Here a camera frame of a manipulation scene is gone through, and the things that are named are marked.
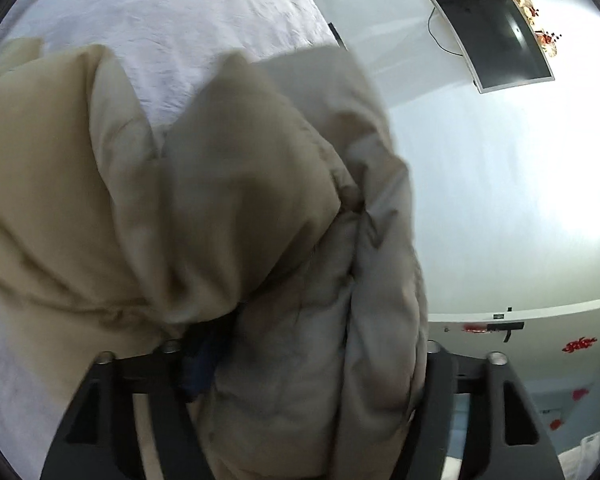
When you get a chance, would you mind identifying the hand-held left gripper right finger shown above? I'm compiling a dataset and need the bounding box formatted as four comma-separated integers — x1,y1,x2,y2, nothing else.
402,339,565,480

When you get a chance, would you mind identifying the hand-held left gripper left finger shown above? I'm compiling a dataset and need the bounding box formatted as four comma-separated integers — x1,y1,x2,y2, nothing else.
39,339,218,480

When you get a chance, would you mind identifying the beige puffer jacket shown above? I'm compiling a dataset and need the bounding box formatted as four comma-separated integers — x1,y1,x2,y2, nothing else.
0,37,431,480

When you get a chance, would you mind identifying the white door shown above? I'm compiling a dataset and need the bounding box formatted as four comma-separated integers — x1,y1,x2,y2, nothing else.
426,294,600,480

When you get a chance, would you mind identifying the red paper sticker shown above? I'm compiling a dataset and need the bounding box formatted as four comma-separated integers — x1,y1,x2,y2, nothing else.
561,336,599,355

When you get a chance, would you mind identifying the white cloth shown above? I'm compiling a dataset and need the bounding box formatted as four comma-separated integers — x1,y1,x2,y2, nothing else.
558,422,600,480

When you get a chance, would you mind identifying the red flower decoration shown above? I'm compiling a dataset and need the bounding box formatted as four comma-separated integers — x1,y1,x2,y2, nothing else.
534,29,565,60
506,0,542,28

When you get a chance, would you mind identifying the black door handle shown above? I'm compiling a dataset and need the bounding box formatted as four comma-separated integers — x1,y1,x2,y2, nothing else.
486,322,526,345

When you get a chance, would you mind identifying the wall-mounted television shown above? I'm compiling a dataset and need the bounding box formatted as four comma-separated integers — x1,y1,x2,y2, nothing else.
407,0,556,95

